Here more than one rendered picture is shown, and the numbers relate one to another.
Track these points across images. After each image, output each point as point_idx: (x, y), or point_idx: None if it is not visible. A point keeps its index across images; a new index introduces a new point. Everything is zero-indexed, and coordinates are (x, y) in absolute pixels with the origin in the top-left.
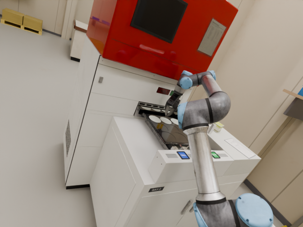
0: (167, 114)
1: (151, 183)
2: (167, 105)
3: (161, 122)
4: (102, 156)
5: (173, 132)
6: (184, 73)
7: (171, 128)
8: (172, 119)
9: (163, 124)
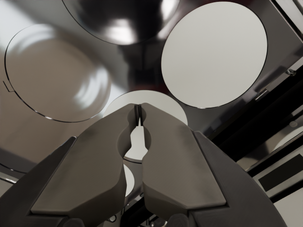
0: (141, 114)
1: None
2: (215, 203)
3: (157, 66)
4: None
5: (12, 14)
6: None
7: (60, 63)
8: (128, 183)
9: (123, 46)
